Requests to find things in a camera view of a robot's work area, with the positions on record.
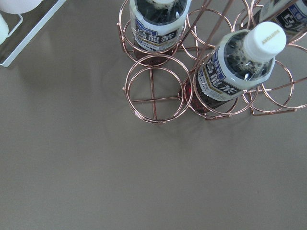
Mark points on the copper wire bottle basket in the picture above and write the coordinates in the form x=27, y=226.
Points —
x=259, y=101

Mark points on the tea bottle dark liquid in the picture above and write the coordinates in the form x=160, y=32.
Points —
x=157, y=25

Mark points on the tea bottle white cap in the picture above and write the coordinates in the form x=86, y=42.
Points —
x=241, y=61

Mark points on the white plastic cup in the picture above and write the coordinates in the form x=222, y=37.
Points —
x=4, y=29

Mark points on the white wire cup rack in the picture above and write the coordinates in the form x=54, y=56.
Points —
x=22, y=27

